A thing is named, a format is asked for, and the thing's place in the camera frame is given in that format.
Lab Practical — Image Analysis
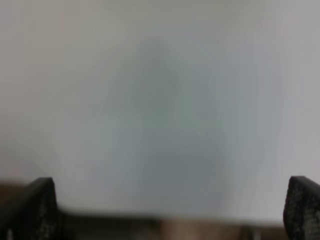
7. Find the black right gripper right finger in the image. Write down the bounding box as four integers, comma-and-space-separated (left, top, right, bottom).
283, 176, 320, 240

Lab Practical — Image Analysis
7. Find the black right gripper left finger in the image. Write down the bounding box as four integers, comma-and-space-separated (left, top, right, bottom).
0, 177, 60, 240

